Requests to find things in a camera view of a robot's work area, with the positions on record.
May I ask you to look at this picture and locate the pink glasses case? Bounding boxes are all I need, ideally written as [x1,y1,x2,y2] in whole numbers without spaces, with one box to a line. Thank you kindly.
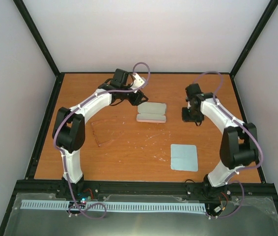
[136,102,167,123]

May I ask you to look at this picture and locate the light blue cleaning cloth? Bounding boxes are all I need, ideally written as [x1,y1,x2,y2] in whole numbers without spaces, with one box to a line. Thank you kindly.
[170,144,198,172]

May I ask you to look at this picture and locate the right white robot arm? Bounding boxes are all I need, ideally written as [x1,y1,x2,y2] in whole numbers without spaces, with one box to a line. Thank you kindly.
[182,83,259,198]

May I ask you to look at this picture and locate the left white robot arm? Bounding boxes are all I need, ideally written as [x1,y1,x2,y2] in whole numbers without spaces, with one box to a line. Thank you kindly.
[52,69,148,198]

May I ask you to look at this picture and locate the transparent brown sunglasses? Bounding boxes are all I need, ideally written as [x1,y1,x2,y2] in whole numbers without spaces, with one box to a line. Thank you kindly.
[90,116,124,148]

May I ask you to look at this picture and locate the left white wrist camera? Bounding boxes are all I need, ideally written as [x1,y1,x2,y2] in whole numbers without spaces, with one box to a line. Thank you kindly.
[131,73,146,93]

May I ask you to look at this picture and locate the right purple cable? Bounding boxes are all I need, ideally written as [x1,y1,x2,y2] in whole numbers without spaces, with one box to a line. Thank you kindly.
[190,71,264,219]

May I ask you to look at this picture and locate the purple cable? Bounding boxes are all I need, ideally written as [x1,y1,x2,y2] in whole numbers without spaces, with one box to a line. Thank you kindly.
[53,61,151,219]
[190,71,264,219]

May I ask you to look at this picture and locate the metal base plate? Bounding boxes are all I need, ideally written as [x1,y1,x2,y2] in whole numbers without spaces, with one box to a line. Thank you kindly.
[4,194,278,236]

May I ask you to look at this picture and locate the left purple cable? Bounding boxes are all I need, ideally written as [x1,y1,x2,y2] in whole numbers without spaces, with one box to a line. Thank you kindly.
[53,61,151,219]

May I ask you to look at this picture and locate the black aluminium frame rail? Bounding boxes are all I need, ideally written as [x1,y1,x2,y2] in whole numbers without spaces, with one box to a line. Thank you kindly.
[13,179,276,200]

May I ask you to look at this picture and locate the slotted grey cable duct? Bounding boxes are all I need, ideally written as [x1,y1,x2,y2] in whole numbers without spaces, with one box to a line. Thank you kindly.
[20,200,206,214]

